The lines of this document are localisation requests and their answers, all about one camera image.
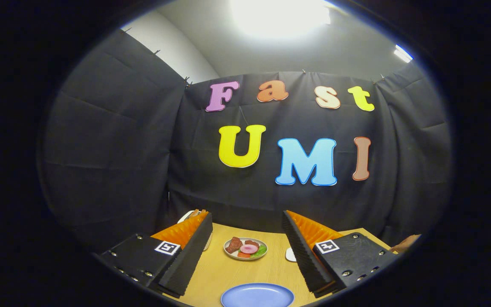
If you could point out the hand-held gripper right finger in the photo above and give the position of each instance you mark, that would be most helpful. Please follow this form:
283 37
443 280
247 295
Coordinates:
303 256

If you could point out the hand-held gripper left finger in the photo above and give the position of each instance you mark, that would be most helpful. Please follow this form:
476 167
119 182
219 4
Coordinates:
190 260

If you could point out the white square coaster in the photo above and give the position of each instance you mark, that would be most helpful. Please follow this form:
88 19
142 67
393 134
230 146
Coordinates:
290 255

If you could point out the grey food plate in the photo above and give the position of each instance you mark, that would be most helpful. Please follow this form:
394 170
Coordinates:
230 255

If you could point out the green lettuce leaf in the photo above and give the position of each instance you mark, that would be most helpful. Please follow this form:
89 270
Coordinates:
261 250

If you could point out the white toaster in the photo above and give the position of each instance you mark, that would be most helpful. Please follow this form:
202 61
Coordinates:
183 218

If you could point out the large brown meat piece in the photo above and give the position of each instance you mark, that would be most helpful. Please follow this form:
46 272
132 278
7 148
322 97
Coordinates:
233 245

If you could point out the red tomato slice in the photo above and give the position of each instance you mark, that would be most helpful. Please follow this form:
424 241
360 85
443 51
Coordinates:
243 255

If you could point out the pink ham slice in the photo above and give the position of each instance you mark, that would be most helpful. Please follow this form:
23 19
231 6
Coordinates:
249 249

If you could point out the blue round plate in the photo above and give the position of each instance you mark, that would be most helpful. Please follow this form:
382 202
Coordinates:
256 296

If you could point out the black backdrop cloth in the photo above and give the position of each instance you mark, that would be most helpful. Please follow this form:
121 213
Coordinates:
271 200

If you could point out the small ceiling light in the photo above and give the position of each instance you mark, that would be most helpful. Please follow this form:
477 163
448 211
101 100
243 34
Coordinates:
403 53

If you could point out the large ceiling light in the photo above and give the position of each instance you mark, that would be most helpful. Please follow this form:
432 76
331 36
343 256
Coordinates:
279 17

